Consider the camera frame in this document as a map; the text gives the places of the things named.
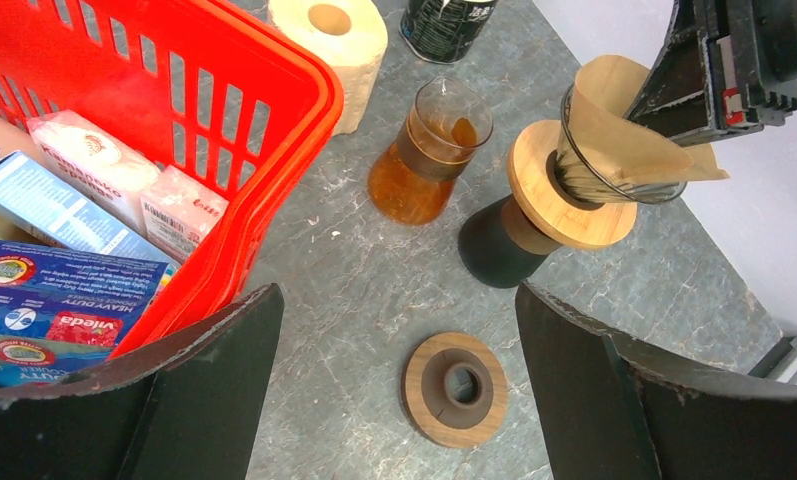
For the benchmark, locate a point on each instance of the light blue carton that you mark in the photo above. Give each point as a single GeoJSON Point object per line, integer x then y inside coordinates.
{"type": "Point", "coordinates": [46, 207]}

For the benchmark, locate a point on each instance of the red plastic basket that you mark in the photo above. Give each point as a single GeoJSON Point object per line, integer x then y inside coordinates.
{"type": "Point", "coordinates": [265, 106]}

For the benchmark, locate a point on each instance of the dark glass fluted dripper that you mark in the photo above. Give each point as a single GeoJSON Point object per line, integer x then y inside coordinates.
{"type": "Point", "coordinates": [598, 188]}

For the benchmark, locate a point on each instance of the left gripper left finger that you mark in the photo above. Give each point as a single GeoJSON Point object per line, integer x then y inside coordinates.
{"type": "Point", "coordinates": [186, 406]}

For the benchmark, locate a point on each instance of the blue small box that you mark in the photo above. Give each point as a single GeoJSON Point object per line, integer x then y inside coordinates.
{"type": "Point", "coordinates": [62, 310]}

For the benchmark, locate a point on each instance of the black wrapped paper roll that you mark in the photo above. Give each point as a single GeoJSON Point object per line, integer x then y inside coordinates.
{"type": "Point", "coordinates": [442, 31]}

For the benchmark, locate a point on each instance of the light wooden ring holder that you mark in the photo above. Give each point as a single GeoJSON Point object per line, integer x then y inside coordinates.
{"type": "Point", "coordinates": [548, 207]}

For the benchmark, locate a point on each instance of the dark wooden ring holder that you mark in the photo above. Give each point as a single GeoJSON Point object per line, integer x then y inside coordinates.
{"type": "Point", "coordinates": [454, 390]}

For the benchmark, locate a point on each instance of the pink sponge package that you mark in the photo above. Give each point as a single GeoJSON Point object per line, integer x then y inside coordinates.
{"type": "Point", "coordinates": [95, 163]}

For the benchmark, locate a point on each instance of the beige paper towel roll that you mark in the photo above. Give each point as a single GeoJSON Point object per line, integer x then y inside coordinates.
{"type": "Point", "coordinates": [349, 35]}

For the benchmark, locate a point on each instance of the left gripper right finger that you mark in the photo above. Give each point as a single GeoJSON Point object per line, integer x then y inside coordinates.
{"type": "Point", "coordinates": [612, 406]}

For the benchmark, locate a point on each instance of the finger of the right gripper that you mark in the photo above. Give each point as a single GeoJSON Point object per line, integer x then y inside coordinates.
{"type": "Point", "coordinates": [681, 98]}

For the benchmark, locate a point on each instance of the amber glass carafe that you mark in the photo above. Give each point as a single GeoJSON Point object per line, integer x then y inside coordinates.
{"type": "Point", "coordinates": [413, 179]}

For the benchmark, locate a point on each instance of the brown paper coffee filter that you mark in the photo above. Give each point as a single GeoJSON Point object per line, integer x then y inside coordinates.
{"type": "Point", "coordinates": [604, 89]}

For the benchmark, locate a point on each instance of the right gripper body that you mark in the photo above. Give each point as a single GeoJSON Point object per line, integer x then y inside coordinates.
{"type": "Point", "coordinates": [753, 66]}

